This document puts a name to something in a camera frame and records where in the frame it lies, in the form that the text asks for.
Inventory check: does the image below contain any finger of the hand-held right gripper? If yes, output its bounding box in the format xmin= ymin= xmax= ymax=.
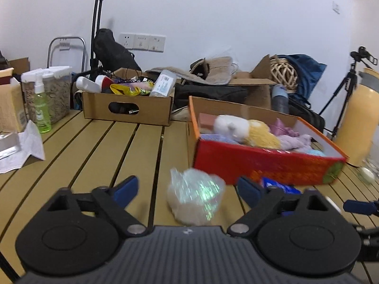
xmin=343 ymin=200 xmax=379 ymax=215
xmin=353 ymin=225 xmax=379 ymax=264

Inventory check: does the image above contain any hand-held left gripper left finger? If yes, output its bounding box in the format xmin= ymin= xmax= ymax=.
xmin=47 ymin=175 xmax=148 ymax=238

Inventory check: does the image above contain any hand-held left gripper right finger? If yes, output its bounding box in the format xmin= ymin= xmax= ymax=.
xmin=227 ymin=176 xmax=330 ymax=239

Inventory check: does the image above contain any red cardboard box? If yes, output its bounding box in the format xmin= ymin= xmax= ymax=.
xmin=186 ymin=96 xmax=350 ymax=186

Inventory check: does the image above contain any clear plastic bag of cotton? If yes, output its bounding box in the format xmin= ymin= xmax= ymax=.
xmin=166 ymin=168 xmax=226 ymax=226

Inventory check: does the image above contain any yellow plush toy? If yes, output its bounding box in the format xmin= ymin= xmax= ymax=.
xmin=245 ymin=120 xmax=282 ymax=149

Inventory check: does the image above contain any white plush toy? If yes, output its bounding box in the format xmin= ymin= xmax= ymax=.
xmin=213 ymin=115 xmax=251 ymax=143

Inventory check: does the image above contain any blue tissue packet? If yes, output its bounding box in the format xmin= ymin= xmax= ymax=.
xmin=262 ymin=177 xmax=303 ymax=195

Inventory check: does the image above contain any clear glass cup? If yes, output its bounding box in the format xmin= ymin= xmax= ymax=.
xmin=358 ymin=153 xmax=379 ymax=183

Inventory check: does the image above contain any purple plush toy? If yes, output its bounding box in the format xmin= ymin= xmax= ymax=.
xmin=269 ymin=118 xmax=313 ymax=152

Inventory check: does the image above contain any light blue plush toy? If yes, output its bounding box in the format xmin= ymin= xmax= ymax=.
xmin=304 ymin=147 xmax=327 ymax=157

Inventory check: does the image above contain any pink box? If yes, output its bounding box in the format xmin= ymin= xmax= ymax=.
xmin=197 ymin=113 xmax=219 ymax=134

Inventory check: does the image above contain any yellow thermos jug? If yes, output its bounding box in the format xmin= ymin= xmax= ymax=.
xmin=334 ymin=67 xmax=379 ymax=168

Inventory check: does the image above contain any black bag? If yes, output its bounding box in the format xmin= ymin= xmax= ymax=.
xmin=288 ymin=97 xmax=326 ymax=138

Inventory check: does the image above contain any grey blue water bottle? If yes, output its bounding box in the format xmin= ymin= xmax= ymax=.
xmin=271 ymin=83 xmax=290 ymax=115

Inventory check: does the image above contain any yellow snack packet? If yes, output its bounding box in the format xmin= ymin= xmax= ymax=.
xmin=110 ymin=83 xmax=149 ymax=97

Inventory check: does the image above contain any open brown cardboard box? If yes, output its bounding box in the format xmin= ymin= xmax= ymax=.
xmin=227 ymin=54 xmax=279 ymax=111

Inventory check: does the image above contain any black clothing pile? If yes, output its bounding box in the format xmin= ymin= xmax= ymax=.
xmin=173 ymin=84 xmax=250 ymax=111

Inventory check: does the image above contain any white paper sheet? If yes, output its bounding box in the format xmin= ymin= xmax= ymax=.
xmin=0 ymin=120 xmax=46 ymax=174

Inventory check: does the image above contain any white labelled bottle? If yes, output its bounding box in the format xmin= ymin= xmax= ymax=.
xmin=149 ymin=69 xmax=178 ymax=98

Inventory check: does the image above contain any white bottle with red cap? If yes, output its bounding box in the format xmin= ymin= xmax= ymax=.
xmin=76 ymin=75 xmax=113 ymax=93

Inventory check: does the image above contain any clear container with white lid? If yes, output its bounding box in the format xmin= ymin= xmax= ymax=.
xmin=21 ymin=66 xmax=73 ymax=125

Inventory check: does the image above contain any green spray bottle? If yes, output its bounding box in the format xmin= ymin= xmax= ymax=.
xmin=33 ymin=71 xmax=52 ymax=134

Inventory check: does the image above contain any wicker ball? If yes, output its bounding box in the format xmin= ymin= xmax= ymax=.
xmin=270 ymin=57 xmax=298 ymax=92

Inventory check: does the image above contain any grey beige towel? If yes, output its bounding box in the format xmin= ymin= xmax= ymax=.
xmin=144 ymin=66 xmax=190 ymax=84

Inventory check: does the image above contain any beige fleece boot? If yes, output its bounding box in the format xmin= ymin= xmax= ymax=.
xmin=189 ymin=56 xmax=235 ymax=85

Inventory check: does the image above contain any dark blue cloth bag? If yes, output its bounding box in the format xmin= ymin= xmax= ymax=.
xmin=278 ymin=54 xmax=327 ymax=107

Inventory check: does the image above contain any black folding trolley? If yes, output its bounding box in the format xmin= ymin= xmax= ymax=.
xmin=88 ymin=0 xmax=142 ymax=75

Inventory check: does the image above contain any beige carton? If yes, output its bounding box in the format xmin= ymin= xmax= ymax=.
xmin=0 ymin=67 xmax=29 ymax=133

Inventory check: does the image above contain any brown cardboard box with handle hole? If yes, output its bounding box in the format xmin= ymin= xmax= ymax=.
xmin=81 ymin=67 xmax=176 ymax=127

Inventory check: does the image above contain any black tripod with camera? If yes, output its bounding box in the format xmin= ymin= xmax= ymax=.
xmin=318 ymin=46 xmax=379 ymax=139

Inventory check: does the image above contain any white wall socket panel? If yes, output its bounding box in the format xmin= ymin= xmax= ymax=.
xmin=119 ymin=32 xmax=166 ymax=53

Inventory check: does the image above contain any metal tube frame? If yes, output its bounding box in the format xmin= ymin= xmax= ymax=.
xmin=47 ymin=36 xmax=87 ymax=73

